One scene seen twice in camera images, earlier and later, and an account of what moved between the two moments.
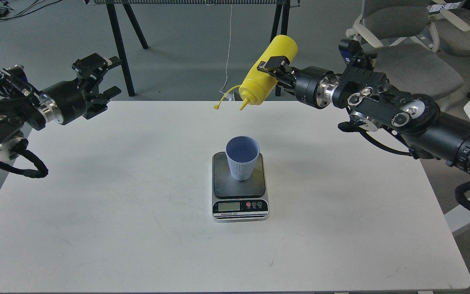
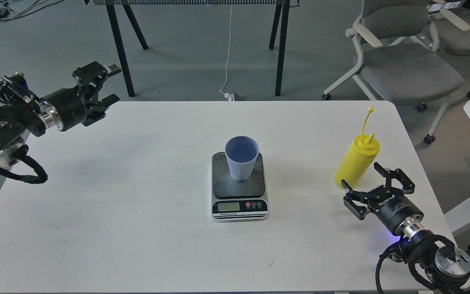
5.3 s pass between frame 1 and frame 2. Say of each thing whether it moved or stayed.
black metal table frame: stayed
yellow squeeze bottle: moved
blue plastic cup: stayed
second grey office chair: stayed
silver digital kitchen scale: stayed
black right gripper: moved
